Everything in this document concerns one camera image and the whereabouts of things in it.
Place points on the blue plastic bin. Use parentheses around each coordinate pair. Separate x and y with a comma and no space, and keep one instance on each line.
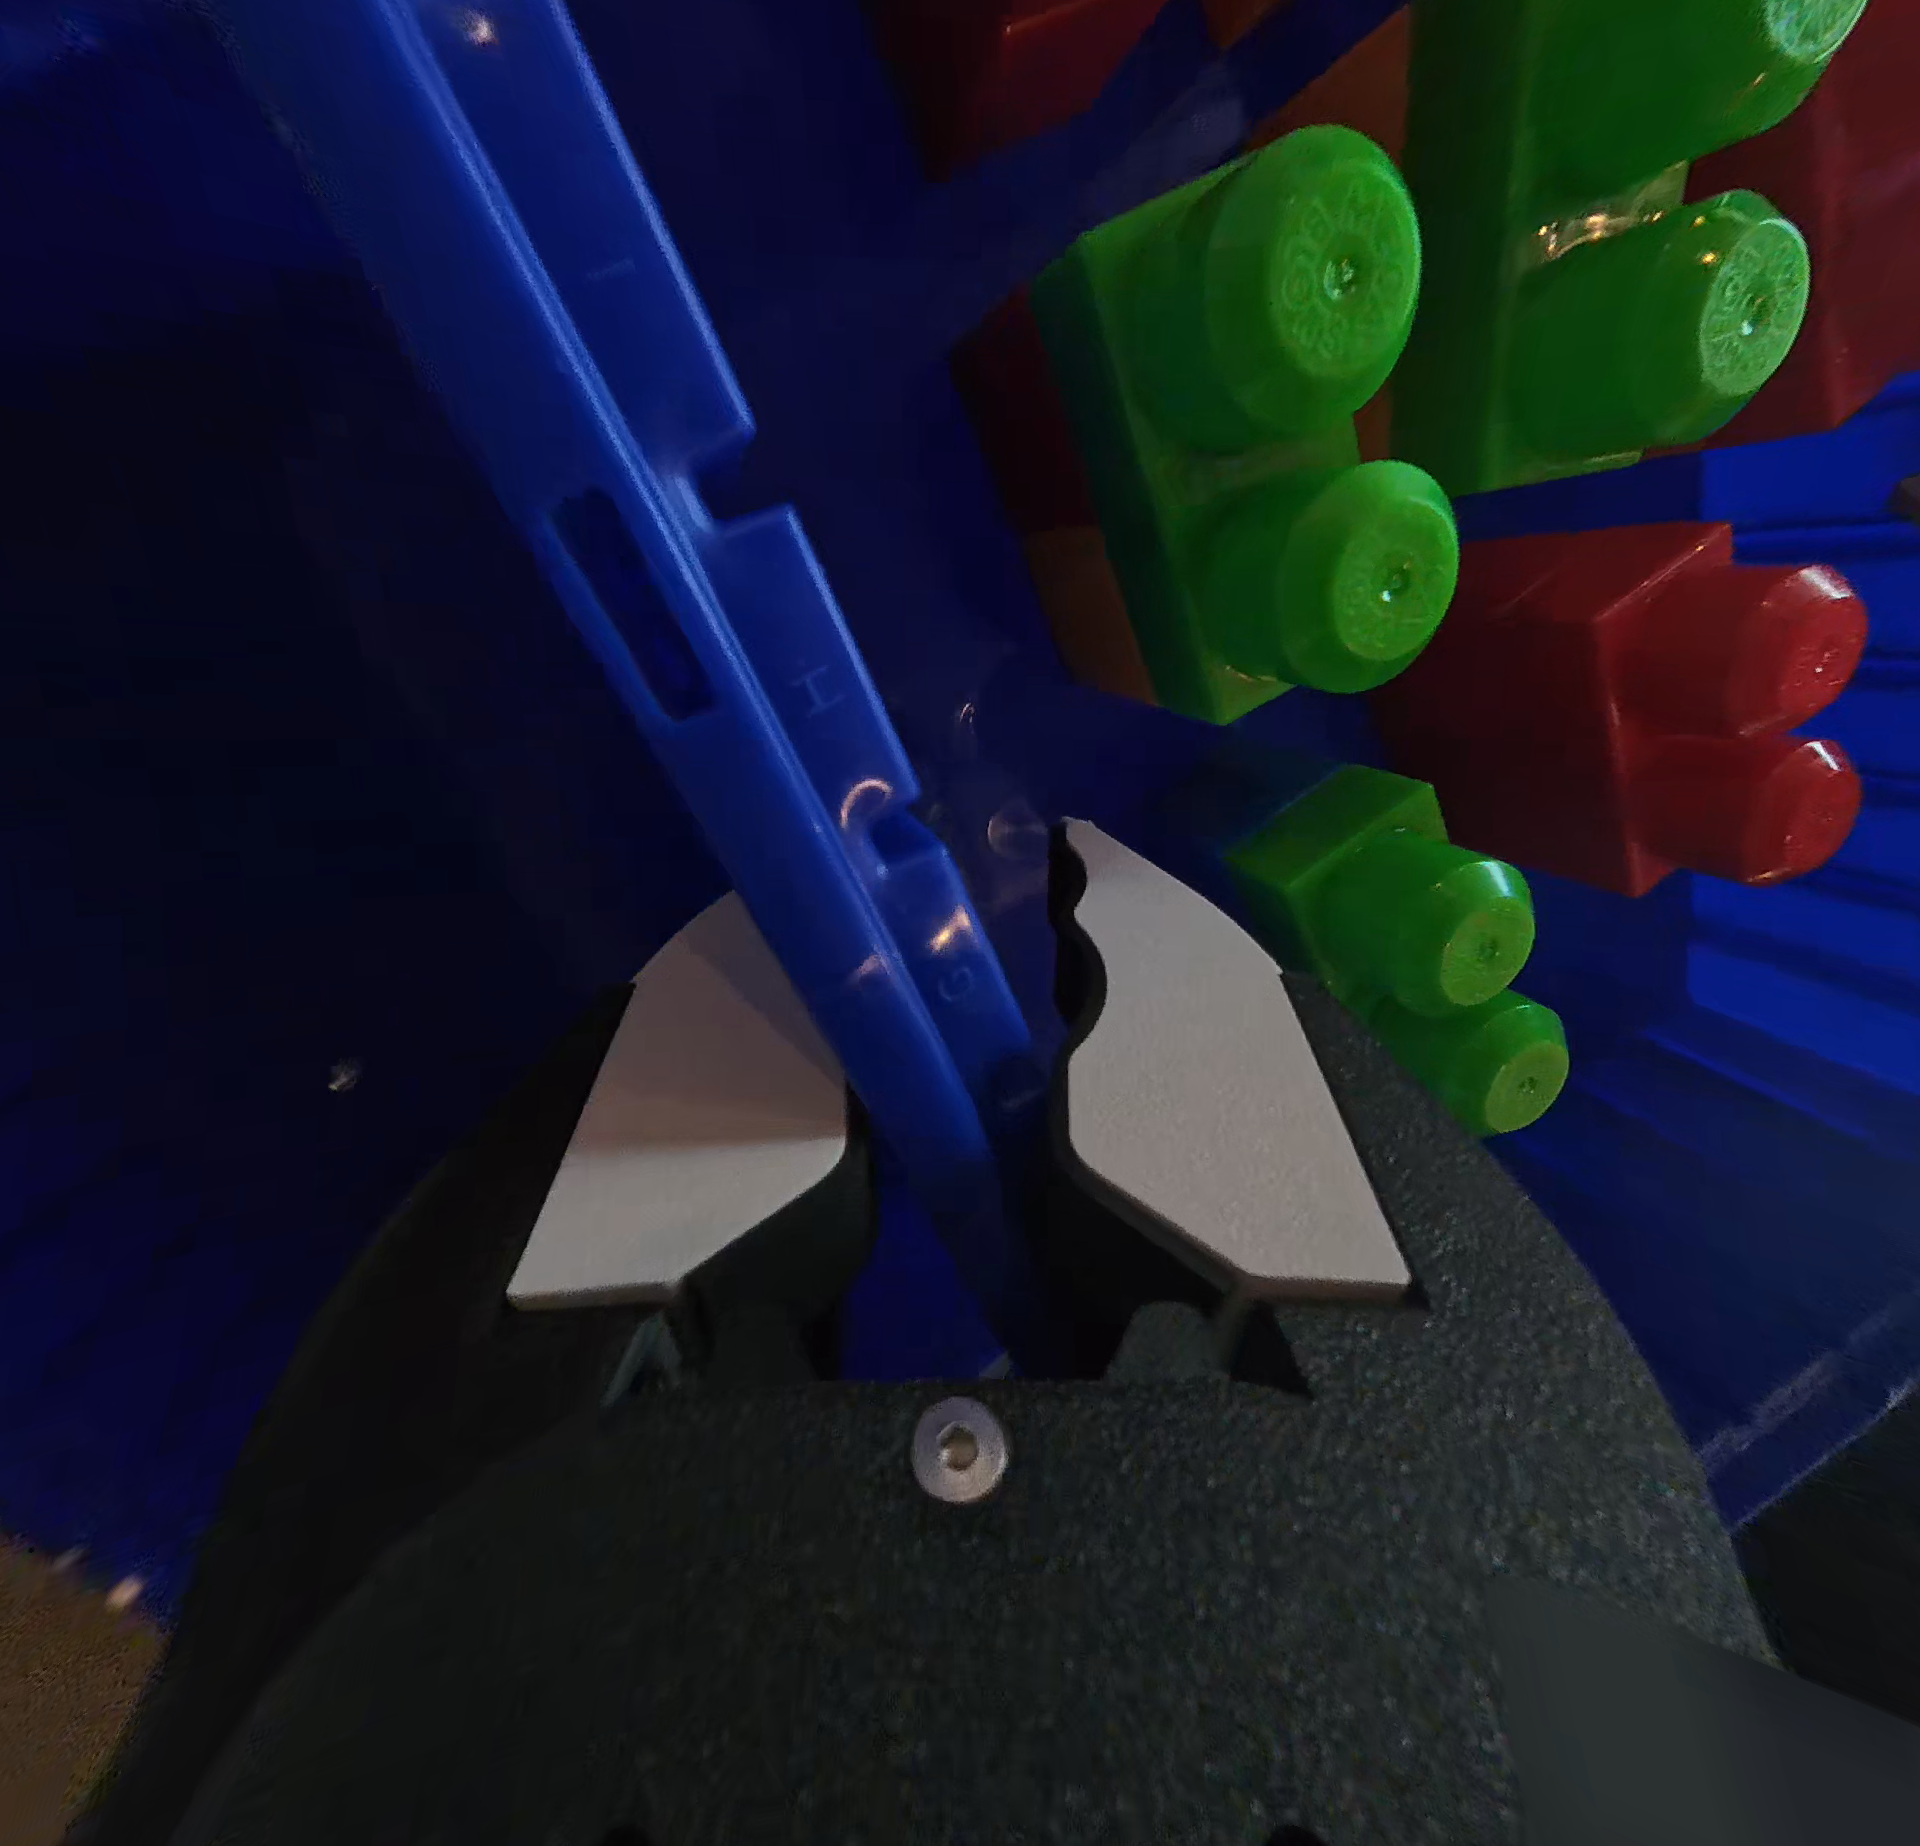
(224,675)
(493,225)

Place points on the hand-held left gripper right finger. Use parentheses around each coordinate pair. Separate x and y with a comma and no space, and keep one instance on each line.
(1215,1128)

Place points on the pile of toy blocks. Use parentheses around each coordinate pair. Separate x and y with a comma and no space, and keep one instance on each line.
(1246,420)

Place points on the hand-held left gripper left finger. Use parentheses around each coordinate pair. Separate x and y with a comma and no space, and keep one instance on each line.
(677,1155)

